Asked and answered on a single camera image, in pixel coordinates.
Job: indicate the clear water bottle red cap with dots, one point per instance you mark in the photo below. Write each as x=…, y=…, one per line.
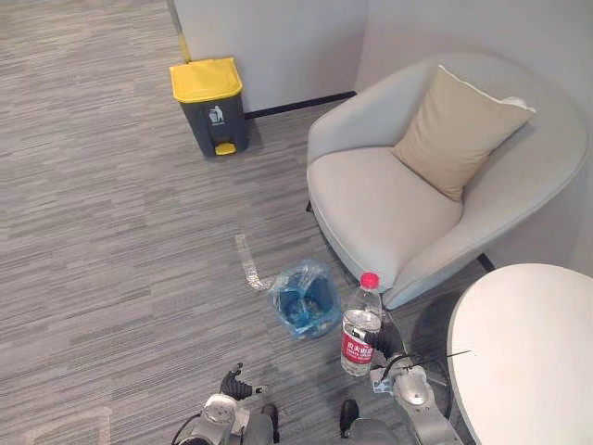
x=360, y=336

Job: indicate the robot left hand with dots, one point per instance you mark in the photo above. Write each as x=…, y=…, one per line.
x=238, y=384

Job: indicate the robot right silver arm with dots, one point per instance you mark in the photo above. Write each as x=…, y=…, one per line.
x=414, y=403

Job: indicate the round white tea table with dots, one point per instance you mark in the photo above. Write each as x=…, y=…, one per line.
x=523, y=357

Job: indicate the small bin with blue bag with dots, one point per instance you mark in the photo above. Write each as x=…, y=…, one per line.
x=303, y=301

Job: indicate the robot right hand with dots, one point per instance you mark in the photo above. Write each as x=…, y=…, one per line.
x=382, y=353

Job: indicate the clear tape floor mark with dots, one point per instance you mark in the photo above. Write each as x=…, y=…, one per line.
x=250, y=266

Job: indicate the light grey armchair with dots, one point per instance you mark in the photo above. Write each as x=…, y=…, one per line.
x=370, y=204

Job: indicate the grey pedal bin yellow lid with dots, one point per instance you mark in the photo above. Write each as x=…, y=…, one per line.
x=210, y=109

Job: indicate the beige square cushion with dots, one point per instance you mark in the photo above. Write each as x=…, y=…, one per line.
x=456, y=134

